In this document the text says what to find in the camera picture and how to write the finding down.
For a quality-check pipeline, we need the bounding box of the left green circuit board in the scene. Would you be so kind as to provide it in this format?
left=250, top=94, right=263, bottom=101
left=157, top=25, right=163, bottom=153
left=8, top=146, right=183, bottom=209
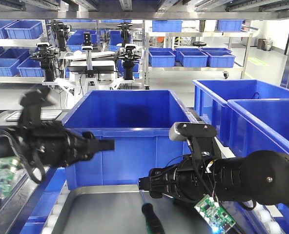
left=0, top=156, right=19, bottom=198

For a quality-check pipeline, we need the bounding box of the right far blue bin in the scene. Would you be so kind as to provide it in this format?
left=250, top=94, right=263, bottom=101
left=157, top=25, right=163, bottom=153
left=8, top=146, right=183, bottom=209
left=193, top=79, right=289, bottom=147

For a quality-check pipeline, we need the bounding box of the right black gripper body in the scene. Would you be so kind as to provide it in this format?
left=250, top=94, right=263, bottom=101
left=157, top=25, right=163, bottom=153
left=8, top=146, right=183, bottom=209
left=166, top=153, right=218, bottom=203

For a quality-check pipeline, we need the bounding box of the green circuit board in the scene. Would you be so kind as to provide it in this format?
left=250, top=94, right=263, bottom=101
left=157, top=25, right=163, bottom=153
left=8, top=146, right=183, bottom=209
left=194, top=195, right=236, bottom=234
left=0, top=156, right=19, bottom=198

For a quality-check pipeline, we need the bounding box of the grey metal destination tray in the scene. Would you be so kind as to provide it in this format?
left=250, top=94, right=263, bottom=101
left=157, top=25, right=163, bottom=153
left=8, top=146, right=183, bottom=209
left=53, top=192, right=212, bottom=234

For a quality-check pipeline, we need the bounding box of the right green circuit board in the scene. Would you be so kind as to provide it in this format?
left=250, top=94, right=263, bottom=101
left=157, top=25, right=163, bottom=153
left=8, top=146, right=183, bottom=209
left=194, top=195, right=236, bottom=234

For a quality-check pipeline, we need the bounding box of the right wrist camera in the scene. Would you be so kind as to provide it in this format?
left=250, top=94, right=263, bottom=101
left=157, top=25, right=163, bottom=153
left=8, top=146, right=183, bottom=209
left=168, top=122, right=217, bottom=141

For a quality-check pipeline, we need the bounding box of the centre blue storage bin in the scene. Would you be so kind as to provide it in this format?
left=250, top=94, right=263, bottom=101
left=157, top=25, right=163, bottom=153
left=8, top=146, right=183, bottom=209
left=62, top=90, right=196, bottom=190

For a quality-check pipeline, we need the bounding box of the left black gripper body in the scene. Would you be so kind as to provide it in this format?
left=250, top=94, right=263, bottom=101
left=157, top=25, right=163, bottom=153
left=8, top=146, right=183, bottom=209
left=17, top=120, right=86, bottom=168

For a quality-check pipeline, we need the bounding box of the right near blue bin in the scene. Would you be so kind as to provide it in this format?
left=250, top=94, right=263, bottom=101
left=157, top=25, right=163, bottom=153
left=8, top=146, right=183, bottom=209
left=227, top=98, right=289, bottom=234

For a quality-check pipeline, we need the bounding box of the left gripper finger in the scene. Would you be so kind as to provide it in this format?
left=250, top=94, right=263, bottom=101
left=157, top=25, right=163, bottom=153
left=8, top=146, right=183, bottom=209
left=82, top=132, right=115, bottom=161

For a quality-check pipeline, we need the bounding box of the green-handled screwdriver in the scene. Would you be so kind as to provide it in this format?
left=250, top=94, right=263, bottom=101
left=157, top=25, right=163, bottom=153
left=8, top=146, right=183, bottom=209
left=140, top=190, right=165, bottom=234

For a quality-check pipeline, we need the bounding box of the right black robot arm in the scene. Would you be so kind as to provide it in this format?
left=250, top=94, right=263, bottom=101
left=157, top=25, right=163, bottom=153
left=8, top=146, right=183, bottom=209
left=139, top=123, right=289, bottom=207

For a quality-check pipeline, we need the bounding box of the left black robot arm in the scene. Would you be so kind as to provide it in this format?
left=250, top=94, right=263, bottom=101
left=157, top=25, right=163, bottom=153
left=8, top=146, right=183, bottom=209
left=0, top=121, right=115, bottom=168

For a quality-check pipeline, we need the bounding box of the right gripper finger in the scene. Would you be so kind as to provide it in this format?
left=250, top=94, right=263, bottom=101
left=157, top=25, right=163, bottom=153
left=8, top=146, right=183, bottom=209
left=138, top=168, right=174, bottom=198

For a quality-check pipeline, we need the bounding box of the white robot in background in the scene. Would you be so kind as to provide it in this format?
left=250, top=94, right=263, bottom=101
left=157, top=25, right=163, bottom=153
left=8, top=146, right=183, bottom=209
left=31, top=21, right=140, bottom=109

